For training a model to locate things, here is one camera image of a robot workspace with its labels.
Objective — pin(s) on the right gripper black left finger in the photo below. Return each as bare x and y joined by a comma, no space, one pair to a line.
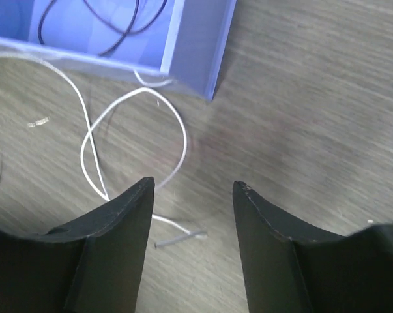
93,263

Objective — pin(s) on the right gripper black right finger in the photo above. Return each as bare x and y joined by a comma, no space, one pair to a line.
290,265

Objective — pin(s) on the blue plastic box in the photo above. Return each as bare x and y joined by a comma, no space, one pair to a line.
178,45

